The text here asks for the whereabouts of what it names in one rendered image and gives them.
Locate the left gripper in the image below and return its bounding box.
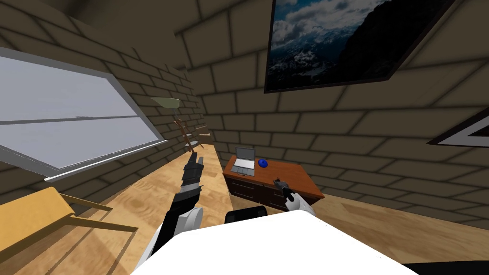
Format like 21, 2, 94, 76
181, 152, 205, 189

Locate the brown wooden desk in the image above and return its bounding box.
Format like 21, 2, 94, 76
223, 154, 325, 213

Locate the grey laptop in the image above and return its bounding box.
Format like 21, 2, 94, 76
231, 147, 256, 177

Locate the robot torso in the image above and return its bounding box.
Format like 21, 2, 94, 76
129, 205, 421, 275

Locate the floor lamp with pale shade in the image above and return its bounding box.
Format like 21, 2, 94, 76
150, 97, 182, 127

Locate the large grey window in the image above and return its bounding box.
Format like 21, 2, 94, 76
0, 46, 169, 182

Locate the mountain landscape picture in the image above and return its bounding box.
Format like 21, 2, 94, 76
264, 0, 456, 94

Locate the yellow wooden chair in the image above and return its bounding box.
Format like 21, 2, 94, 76
0, 186, 139, 275

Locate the dark framed white picture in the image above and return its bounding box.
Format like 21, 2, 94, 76
426, 108, 489, 148

